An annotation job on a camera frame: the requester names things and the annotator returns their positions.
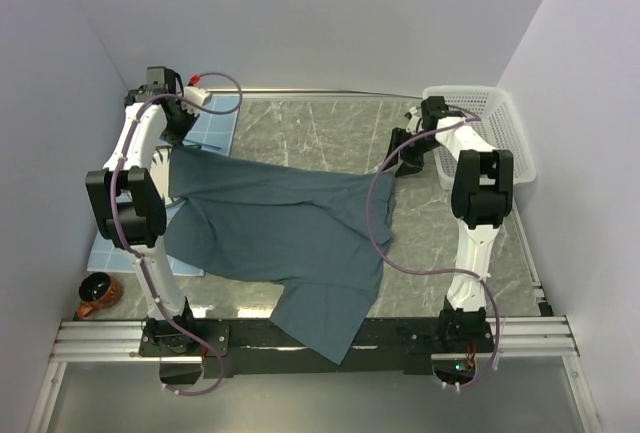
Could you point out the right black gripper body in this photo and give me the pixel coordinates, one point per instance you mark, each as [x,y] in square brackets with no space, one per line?
[413,155]

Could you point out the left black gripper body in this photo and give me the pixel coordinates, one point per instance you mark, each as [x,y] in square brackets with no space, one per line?
[179,126]

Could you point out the blue-grey t-shirt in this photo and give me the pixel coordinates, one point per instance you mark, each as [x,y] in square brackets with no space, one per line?
[318,234]

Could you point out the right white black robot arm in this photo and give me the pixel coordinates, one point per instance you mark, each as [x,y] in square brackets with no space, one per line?
[481,195]

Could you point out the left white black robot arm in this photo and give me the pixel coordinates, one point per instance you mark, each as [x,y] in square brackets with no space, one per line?
[128,197]

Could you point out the blue checked placemat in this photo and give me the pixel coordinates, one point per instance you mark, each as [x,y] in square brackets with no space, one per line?
[211,129]

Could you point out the white blue striped plate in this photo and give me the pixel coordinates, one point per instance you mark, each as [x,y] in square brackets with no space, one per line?
[159,171]

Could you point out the white perforated plastic basket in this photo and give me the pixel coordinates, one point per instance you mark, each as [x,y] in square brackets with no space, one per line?
[493,120]

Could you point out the brown orange ceramic mug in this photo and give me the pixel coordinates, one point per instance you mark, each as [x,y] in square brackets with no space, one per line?
[97,292]

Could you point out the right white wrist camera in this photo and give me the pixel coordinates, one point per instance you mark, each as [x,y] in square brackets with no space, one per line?
[414,121]

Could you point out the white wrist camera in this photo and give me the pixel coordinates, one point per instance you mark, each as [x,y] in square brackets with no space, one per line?
[414,121]
[196,96]

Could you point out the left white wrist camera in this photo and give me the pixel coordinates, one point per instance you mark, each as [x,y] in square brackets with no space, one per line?
[196,96]

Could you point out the aluminium frame rail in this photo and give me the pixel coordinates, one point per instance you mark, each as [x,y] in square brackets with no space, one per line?
[119,341]

